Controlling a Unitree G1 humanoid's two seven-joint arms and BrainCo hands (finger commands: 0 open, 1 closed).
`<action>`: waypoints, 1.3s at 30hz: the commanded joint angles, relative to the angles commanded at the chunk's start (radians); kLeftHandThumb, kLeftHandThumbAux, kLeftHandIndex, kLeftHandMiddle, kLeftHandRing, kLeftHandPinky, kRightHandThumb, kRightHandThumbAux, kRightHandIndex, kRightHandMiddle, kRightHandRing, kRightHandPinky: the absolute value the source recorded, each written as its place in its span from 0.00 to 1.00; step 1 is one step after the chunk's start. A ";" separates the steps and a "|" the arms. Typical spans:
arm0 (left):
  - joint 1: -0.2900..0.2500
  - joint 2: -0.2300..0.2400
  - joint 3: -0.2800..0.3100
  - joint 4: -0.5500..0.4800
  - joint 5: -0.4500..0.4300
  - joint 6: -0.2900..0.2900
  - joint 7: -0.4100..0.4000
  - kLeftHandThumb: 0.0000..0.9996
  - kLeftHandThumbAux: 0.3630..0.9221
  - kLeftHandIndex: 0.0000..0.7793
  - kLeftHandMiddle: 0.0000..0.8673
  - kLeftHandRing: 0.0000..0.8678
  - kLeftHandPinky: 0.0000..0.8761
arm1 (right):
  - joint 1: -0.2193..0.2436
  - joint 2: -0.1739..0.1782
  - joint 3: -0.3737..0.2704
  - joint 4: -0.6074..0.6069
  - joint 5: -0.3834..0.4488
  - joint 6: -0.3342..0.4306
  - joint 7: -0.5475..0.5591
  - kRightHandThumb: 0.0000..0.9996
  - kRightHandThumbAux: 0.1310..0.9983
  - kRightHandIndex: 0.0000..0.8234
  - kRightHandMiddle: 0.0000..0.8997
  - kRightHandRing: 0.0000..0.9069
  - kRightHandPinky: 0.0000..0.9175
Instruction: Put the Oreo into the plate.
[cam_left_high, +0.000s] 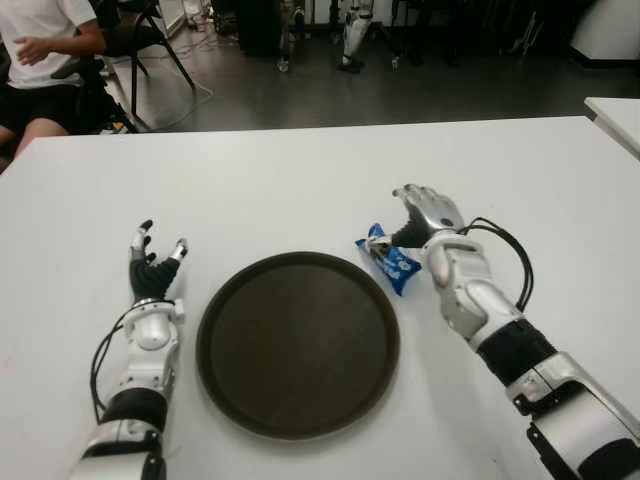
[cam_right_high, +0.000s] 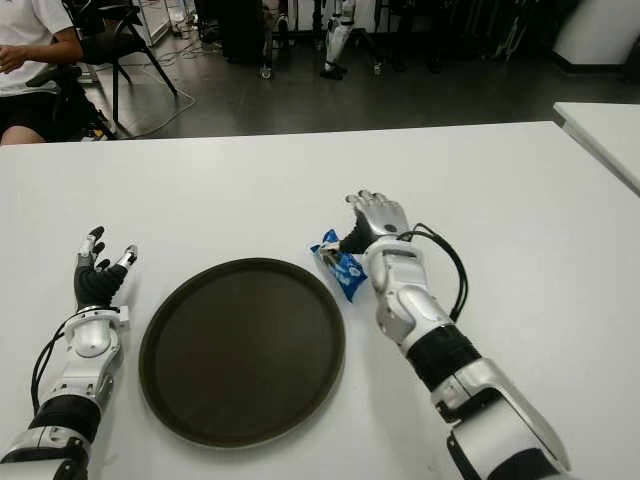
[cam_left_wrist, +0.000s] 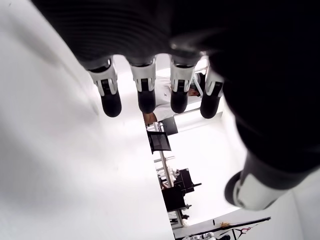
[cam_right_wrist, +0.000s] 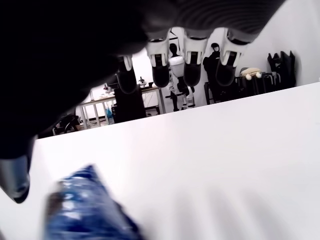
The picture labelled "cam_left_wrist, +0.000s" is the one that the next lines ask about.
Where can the red carabiner hook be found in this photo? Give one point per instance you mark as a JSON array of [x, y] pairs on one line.
[[243, 230]]

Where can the aluminium profile frame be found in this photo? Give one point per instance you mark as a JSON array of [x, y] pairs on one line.
[[165, 162]]

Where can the black square panel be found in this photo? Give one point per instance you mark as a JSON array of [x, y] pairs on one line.
[[170, 126]]

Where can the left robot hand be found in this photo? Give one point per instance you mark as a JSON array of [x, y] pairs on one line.
[[225, 37]]

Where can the black robot gantry frame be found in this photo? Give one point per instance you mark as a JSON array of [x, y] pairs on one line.
[[250, 221]]

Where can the black folding chair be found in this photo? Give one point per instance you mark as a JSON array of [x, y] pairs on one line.
[[160, 141]]

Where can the small yellow object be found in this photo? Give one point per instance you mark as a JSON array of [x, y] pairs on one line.
[[224, 224]]

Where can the white humanoid robot on gantry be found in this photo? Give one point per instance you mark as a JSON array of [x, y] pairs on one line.
[[207, 235]]

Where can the seated person in white shirt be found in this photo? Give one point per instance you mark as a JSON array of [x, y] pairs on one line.
[[162, 95]]

